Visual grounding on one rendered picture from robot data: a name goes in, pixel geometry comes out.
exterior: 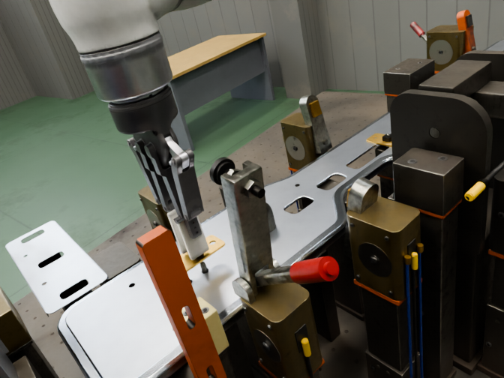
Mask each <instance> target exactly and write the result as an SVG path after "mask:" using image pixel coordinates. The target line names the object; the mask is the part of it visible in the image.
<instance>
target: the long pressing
mask: <svg viewBox="0 0 504 378"><path fill-rule="evenodd" d="M377 133H378V134H392V133H391V119H390V111H389V112H387V113H386V114H385V115H382V116H381V117H379V118H378V119H377V120H375V121H373V122H372V123H370V124H369V125H367V126H366V127H364V128H362V129H361V130H360V131H358V132H357V133H354V134H353V135H352V136H350V137H349V138H347V139H345V140H344V141H343V142H341V143H339V144H338V145H336V146H335V147H334V148H332V149H330V150H329V151H327V152H326V153H324V154H322V155H321V156H319V157H318V158H317V159H315V160H313V161H311V162H310V163H309V164H307V165H306V166H304V167H302V168H301V169H299V170H298V171H296V172H294V173H293V174H292V175H290V176H288V177H286V178H283V179H281V180H278V181H274V182H272V183H270V184H266V185H264V189H265V201H266V202H267V203H268V204H269V205H270V206H271V209H272V211H273V215H274V220H275V224H276V228H275V230H273V231H272V232H270V239H271V252H272V257H273V258H274V259H276V260H277V261H278V263H279V264H280V266H281V267H284V266H291V265H292V264H293V263H295V262H298V261H302V260H310V259H314V258H315V257H317V256H318V255H319V254H321V253H322V252H323V251H324V250H325V249H326V248H327V247H329V246H330V245H331V244H333V243H334V242H335V241H336V240H338V239H339V238H340V237H341V236H342V235H343V234H344V233H345V230H346V222H347V211H346V207H345V204H344V201H345V199H346V198H347V194H348V190H349V189H350V188H351V187H352V186H353V184H354V183H355V181H356V180H358V179H359V178H361V177H364V178H366V179H368V180H370V179H372V178H373V177H374V176H375V175H377V174H378V173H380V172H381V171H382V170H384V169H385V168H386V167H390V166H392V164H393V160H392V147H388V146H385V145H379V144H376V143H372V142H367V140H366V139H367V138H369V137H371V136H372V135H374V134H377ZM375 146H385V147H388V148H387V149H386V150H385V151H384V152H382V153H381V154H379V155H378V156H377V157H375V158H374V159H373V160H371V161H370V162H368V163H367V164H365V165H364V166H363V167H362V168H359V169H353V168H349V167H347V166H348V165H350V164H351V163H352V162H353V161H355V160H357V159H358V158H360V157H361V156H362V155H364V154H365V153H367V152H368V151H370V150H371V149H372V148H374V147H375ZM332 176H343V177H345V178H346V179H344V180H343V181H342V182H341V183H339V184H338V185H336V186H335V187H333V188H332V189H331V190H323V189H320V188H318V186H320V185H321V184H322V183H323V182H325V181H327V180H328V179H330V178H331V177H332ZM295 185H300V186H298V187H296V186H295ZM302 198H306V199H309V200H312V201H313V202H312V203H311V204H310V205H309V206H307V207H306V208H304V209H303V210H301V211H300V212H299V213H297V214H290V213H289V212H287V211H285V210H286V209H287V208H288V207H289V206H291V205H292V204H293V203H295V202H296V201H298V200H300V199H302ZM201 227H202V230H203V232H204V235H205V237H208V236H210V235H213V236H216V237H218V238H219V239H221V240H223V241H224V242H225V246H224V247H222V248H221V249H220V250H218V251H216V252H215V253H213V254H212V255H211V256H209V257H208V258H206V259H205V260H203V262H205V264H206V267H207V269H208V272H207V273H205V274H203V273H202V272H201V271H202V269H201V267H200V263H199V264H198V265H196V266H195V267H193V268H192V269H191V270H189V271H188V272H187V274H188V277H189V278H190V279H191V280H192V281H193V282H192V287H193V290H194V292H195V294H196V297H197V298H199V297H201V298H202V299H204V300H205V301H206V302H208V303H209V304H210V305H211V306H212V307H213V308H215V309H216V310H217V312H218V315H219V317H220V321H221V323H222V326H223V330H224V331H226V330H227V329H228V328H229V327H231V326H232V325H233V324H234V323H236V322H237V321H238V320H240V319H241V318H242V317H243V316H244V315H245V312H244V310H243V306H242V302H241V299H240V297H238V296H237V295H236V294H235V292H234V289H233V285H232V282H233V281H234V280H235V279H236V278H239V270H238V266H237V262H236V254H235V250H234V246H233V238H232V234H231V230H230V223H229V218H228V214H227V207H226V208H224V209H222V210H221V211H219V212H218V213H216V214H214V215H213V216H211V217H210V218H208V219H207V220H205V221H203V222H202V223H201ZM131 284H135V286H133V287H129V286H130V285H131ZM57 331H58V334H59V335H60V337H61V339H62V340H63V341H64V344H65V345H66V347H67V348H68V350H69V351H70V353H71V355H72V356H73V358H74V360H75V361H76V363H77V364H78V366H79V368H80V370H81V371H82V372H83V374H84V376H85V378H168V377H170V376H171V375H172V374H174V373H175V372H176V371H177V370H178V369H179V368H180V367H182V366H183V365H184V364H185V363H187V359H186V358H185V354H184V353H183V351H182V348H181V346H180V344H179V341H178V339H177V337H176V334H175V332H174V331H173V327H172V326H171V324H170V321H169V319H168V317H167V314H166V312H165V310H164V307H163V305H162V303H161V300H160V299H159V296H158V294H157V292H156V289H155V287H154V284H153V283H152V280H151V278H150V276H149V273H148V271H147V269H146V267H145V264H144V262H143V261H140V262H138V263H137V264H136V265H134V266H132V267H131V268H129V269H128V270H127V271H124V272H123V273H121V274H120V275H119V276H117V277H115V278H113V279H112V280H110V281H109V282H107V283H105V284H104V285H103V286H101V287H99V288H98V289H96V290H95V291H93V292H91V293H90V294H88V295H87V296H85V297H84V298H82V299H80V300H79V301H77V302H76V303H74V304H72V305H71V306H70V307H69V308H68V309H67V310H66V311H65V312H64V313H63V314H62V316H61V318H60V319H59V321H58V325H57Z"/></svg>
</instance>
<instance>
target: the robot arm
mask: <svg viewBox="0 0 504 378"><path fill-rule="evenodd" d="M210 1H212V0H49V3H50V5H51V7H52V9H53V11H54V13H55V15H56V17H57V19H58V21H59V23H60V24H61V27H62V28H63V29H64V30H65V31H66V32H67V34H68V35H69V36H70V38H71V40H72V41H73V43H74V44H75V46H76V48H77V50H78V52H79V55H80V59H81V62H82V63H83V64H84V66H85V69H86V72H87V74H88V77H89V79H90V81H91V84H92V86H93V88H94V91H95V94H96V95H97V98H98V99H99V100H101V101H104V102H109V104H108V108H109V111H110V113H111V116H112V119H113V121H114V123H115V126H116V128H117V130H118V131H119V132H120V133H122V134H127V135H133V137H132V138H130V139H127V144H128V145H129V147H130V149H131V151H132V152H133V154H134V155H135V157H136V160H137V162H138V164H139V166H140V169H141V170H142V173H143V175H144V176H145V180H146V181H147V183H148V186H149V188H150V190H151V192H152V194H153V196H154V199H155V202H156V203H157V204H158V205H160V204H161V203H162V206H163V210H164V211H165V212H169V213H167V216H168V218H169V222H170V224H171V227H172V230H173V232H174V235H175V238H176V241H177V242H178V246H179V248H180V251H181V253H183V254H185V253H187V252H188V255H189V257H190V259H191V260H195V259H196V258H197V257H199V256H201V255H202V254H204V253H205V252H206V251H208V250H209V246H208V244H207V241H206V237H205V235H204V232H203V229H202V227H201V224H200V220H199V218H198V215H200V214H202V213H203V212H204V208H203V201H202V198H201V195H200V189H199V185H198V181H197V175H196V171H195V168H194V153H193V151H192V150H191V149H190V148H189V149H187V150H186V151H183V150H182V149H181V148H180V147H179V142H178V139H177V136H176V134H175V133H174V131H173V129H172V128H171V124H172V121H173V119H175V118H176V116H177V115H178V109H177V106H176V102H175V99H174V97H173V93H172V90H171V88H170V86H168V85H167V84H168V83H169V82H170V81H171V80H172V78H173V72H172V70H171V67H170V63H169V60H168V58H167V53H166V50H165V48H164V44H163V38H162V35H161V34H160V32H159V28H158V22H157V20H159V19H160V18H161V17H162V16H163V15H165V14H168V13H170V12H173V11H183V10H187V9H189V8H194V7H196V6H199V5H203V4H205V3H207V2H210Z"/></svg>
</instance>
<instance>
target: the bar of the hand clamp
mask: <svg viewBox="0 0 504 378"><path fill-rule="evenodd" d="M242 166H243V169H242V170H241V171H240V170H239V169H236V167H235V164H234V162H233V161H232V160H230V159H229V158H227V157H220V158H218V159H217V160H216V161H215V162H214V163H213V164H212V166H211V169H210V173H209V174H210V178H211V180H212V181H213V182H214V183H216V184H217V185H222V188H223V195H224V199H225V203H226V210H227V214H228V218H229V226H230V230H231V234H232V242H233V246H234V250H235V258H236V262H237V266H238V273H239V277H240V278H242V279H243V280H245V281H246V282H247V283H248V284H249V285H250V287H251V289H252V290H253V294H254V296H257V295H258V292H257V282H256V278H255V274H256V273H257V272H258V271H259V270H266V269H273V268H274V265H273V258H272V246H271V239H270V233H269V221H268V214H267V208H266V195H265V193H266V191H265V189H264V182H263V170H262V167H261V166H260V165H258V164H256V163H252V162H250V161H249V160H246V161H245V162H243V163H242Z"/></svg>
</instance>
